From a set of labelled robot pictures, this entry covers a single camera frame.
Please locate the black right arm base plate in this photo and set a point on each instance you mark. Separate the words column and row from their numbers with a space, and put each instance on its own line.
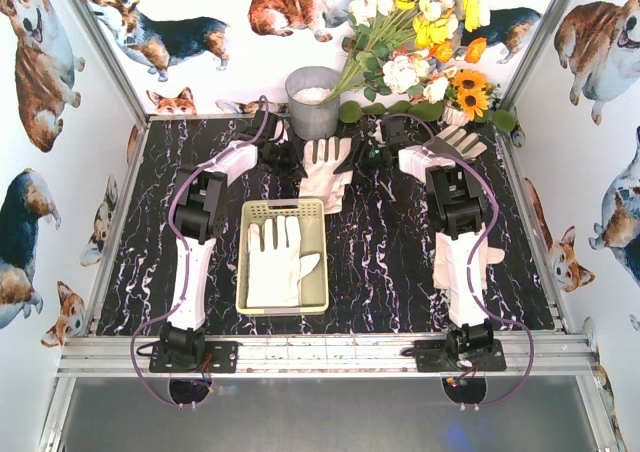
column 435, row 356

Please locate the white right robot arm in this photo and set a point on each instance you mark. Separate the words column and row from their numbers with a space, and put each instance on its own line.
column 457, row 211

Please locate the grey metal bucket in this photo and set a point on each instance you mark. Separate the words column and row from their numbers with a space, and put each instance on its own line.
column 313, row 106

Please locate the aluminium front frame rail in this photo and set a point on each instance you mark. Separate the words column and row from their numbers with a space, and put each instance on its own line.
column 337, row 355

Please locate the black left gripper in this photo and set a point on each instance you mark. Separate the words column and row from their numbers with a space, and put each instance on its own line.
column 282, row 157

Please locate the pale green storage basket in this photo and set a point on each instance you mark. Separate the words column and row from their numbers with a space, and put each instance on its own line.
column 314, row 287

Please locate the white grey work glove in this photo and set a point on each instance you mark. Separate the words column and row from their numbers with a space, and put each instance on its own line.
column 276, row 266

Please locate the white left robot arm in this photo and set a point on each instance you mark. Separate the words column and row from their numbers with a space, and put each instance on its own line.
column 197, row 216

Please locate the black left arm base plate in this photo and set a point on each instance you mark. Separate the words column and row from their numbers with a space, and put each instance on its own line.
column 212, row 356

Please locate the artificial flower bouquet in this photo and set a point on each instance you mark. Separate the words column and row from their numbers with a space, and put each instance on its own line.
column 427, row 50

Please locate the white ribbed flower pot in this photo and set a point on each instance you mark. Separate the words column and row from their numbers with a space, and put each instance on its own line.
column 453, row 116

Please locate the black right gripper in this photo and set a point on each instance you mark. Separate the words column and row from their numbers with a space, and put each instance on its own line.
column 370, row 155

